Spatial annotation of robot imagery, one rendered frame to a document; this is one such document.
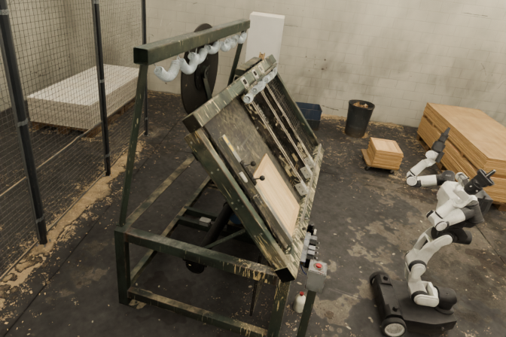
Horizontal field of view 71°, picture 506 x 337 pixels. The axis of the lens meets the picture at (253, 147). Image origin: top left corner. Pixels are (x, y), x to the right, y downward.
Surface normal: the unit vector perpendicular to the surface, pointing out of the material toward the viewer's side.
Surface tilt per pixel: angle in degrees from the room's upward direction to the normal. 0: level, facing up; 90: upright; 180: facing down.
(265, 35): 90
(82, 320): 0
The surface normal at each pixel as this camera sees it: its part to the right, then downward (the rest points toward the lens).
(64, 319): 0.11, -0.89
